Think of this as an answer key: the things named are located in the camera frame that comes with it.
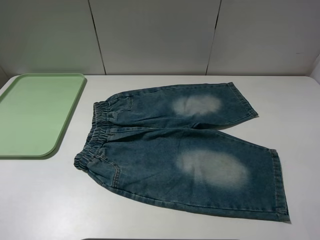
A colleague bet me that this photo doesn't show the children's blue denim shorts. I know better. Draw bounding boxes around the children's blue denim shorts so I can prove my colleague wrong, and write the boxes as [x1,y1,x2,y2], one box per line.
[74,82,290,222]

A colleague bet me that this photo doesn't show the light green plastic tray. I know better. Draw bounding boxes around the light green plastic tray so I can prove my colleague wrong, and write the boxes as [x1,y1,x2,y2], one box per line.
[0,73,86,158]

